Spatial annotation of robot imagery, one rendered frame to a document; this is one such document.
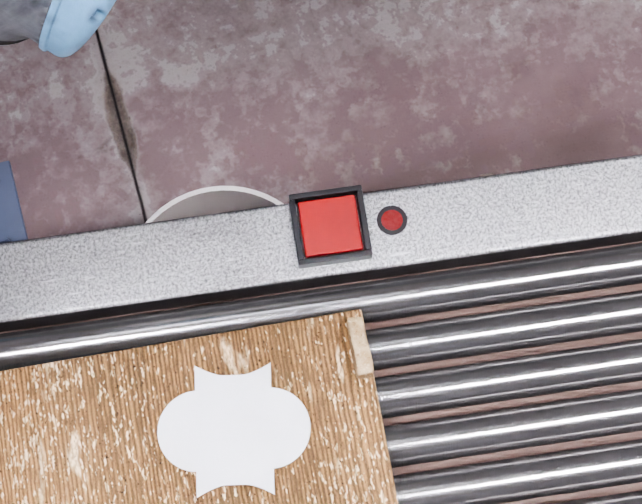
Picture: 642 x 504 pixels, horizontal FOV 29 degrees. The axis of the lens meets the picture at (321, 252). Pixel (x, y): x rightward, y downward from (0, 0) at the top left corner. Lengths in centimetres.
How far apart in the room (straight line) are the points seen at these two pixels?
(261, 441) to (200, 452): 6
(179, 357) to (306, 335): 13
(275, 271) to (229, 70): 111
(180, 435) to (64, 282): 21
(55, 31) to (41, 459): 49
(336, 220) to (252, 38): 113
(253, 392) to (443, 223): 27
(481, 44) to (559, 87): 17
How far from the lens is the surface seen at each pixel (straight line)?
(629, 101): 240
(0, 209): 232
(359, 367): 122
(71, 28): 93
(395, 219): 130
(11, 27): 96
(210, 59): 237
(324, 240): 128
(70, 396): 126
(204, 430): 123
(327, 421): 124
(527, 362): 128
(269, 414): 123
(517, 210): 132
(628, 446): 130
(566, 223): 133
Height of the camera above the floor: 216
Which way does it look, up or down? 75 degrees down
